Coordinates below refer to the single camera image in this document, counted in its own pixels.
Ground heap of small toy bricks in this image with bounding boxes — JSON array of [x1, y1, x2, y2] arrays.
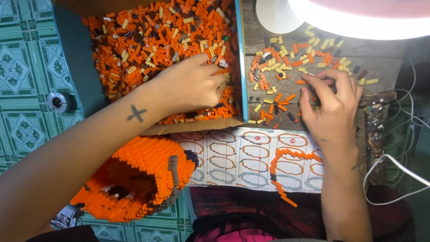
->
[[82, 0, 243, 125]]

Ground white ring lamp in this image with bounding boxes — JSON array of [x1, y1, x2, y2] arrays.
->
[[255, 0, 430, 41]]

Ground printed paper leaflet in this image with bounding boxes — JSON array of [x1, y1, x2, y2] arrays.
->
[[50, 203, 84, 230]]

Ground person's left hand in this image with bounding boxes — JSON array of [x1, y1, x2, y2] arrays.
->
[[149, 53, 228, 117]]

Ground person's right hand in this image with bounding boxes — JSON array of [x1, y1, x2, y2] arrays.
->
[[298, 69, 363, 149]]

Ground printed instruction sheet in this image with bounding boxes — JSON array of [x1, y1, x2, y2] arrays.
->
[[170, 127, 325, 193]]

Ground cardboard box with blue sides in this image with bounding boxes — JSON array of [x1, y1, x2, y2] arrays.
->
[[52, 0, 249, 136]]

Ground large orange brick model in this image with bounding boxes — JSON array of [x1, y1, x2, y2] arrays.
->
[[70, 135, 200, 223]]

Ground scattered loose bricks on table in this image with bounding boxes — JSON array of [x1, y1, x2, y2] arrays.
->
[[247, 25, 380, 130]]

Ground curved orange brick strip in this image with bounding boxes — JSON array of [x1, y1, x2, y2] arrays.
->
[[269, 148, 324, 208]]

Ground white cables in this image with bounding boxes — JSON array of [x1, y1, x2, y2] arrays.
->
[[362, 57, 430, 206]]

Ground person's dark plaid clothing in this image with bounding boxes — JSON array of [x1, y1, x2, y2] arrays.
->
[[185, 184, 415, 242]]

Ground round metal cap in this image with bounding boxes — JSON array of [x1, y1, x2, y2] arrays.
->
[[47, 91, 78, 114]]

